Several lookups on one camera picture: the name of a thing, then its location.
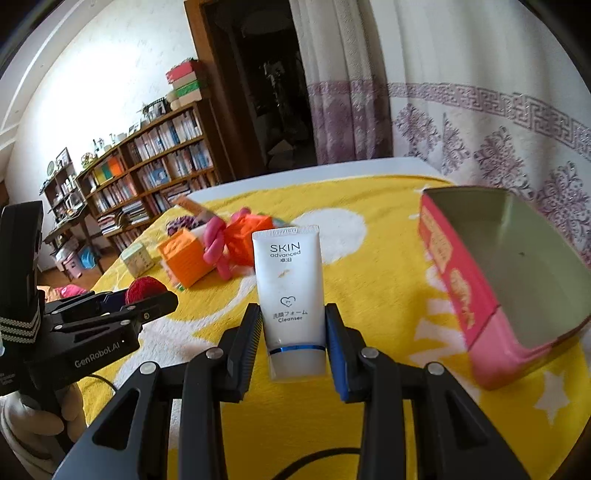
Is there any large wooden bookshelf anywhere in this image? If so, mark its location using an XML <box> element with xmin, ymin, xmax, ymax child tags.
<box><xmin>77</xmin><ymin>99</ymin><xmax>230</xmax><ymax>251</ymax></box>

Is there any stack of boxes on shelf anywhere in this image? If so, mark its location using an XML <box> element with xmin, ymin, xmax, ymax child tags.
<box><xmin>165</xmin><ymin>58</ymin><xmax>207</xmax><ymax>111</ymax></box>

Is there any white purple patterned curtain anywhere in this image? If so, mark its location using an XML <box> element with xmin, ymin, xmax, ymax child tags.
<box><xmin>290</xmin><ymin>1</ymin><xmax>590</xmax><ymax>258</ymax></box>

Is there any red yarn ball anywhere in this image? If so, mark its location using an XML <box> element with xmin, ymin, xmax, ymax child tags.
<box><xmin>125</xmin><ymin>276</ymin><xmax>167</xmax><ymax>305</ymax></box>

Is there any black cable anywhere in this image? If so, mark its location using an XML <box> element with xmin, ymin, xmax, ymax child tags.
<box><xmin>267</xmin><ymin>445</ymin><xmax>362</xmax><ymax>480</ymax></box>

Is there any pink knotted toy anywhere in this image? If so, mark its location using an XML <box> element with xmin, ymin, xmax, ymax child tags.
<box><xmin>204</xmin><ymin>215</ymin><xmax>253</xmax><ymax>281</ymax></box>

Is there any orange cube box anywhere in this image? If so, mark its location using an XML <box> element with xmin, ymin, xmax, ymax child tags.
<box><xmin>222</xmin><ymin>213</ymin><xmax>274</xmax><ymax>267</ymax></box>
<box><xmin>157</xmin><ymin>228</ymin><xmax>213</xmax><ymax>289</ymax></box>

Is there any leopard print plush pouch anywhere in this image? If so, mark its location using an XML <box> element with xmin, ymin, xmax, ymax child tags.
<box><xmin>165</xmin><ymin>215</ymin><xmax>204</xmax><ymax>237</ymax></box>

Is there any white skin cleanser tube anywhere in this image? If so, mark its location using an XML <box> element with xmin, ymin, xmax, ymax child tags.
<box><xmin>252</xmin><ymin>226</ymin><xmax>327</xmax><ymax>381</ymax></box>

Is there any small dark side shelf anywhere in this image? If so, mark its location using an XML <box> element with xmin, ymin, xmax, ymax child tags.
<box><xmin>39</xmin><ymin>147</ymin><xmax>93</xmax><ymax>273</ymax></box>

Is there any small pale green box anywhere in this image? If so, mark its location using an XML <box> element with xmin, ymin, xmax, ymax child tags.
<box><xmin>120</xmin><ymin>242</ymin><xmax>154</xmax><ymax>279</ymax></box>

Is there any pink rectangular tin box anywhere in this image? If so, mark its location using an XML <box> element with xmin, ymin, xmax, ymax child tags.
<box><xmin>419</xmin><ymin>186</ymin><xmax>590</xmax><ymax>390</ymax></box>

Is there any brown wooden door frame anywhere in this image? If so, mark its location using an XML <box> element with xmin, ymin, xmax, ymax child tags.
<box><xmin>184</xmin><ymin>1</ymin><xmax>264</xmax><ymax>182</ymax></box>

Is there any left white gloved hand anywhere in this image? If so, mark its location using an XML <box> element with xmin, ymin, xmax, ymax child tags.
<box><xmin>1</xmin><ymin>384</ymin><xmax>87</xmax><ymax>479</ymax></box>

